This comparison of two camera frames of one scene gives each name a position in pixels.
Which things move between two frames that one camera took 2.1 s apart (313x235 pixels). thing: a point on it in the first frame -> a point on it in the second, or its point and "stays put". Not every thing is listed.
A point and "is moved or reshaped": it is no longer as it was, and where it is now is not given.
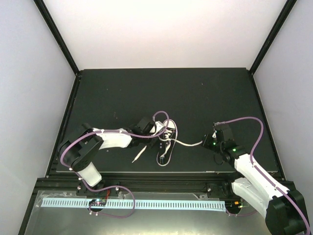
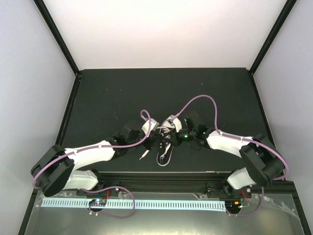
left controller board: (96, 202) stays put
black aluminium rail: (210, 183) stays put
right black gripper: (205, 139) -> (175, 139)
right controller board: (234, 204) stays put
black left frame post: (47, 18) stays put
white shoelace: (167, 132) is moved or reshaped
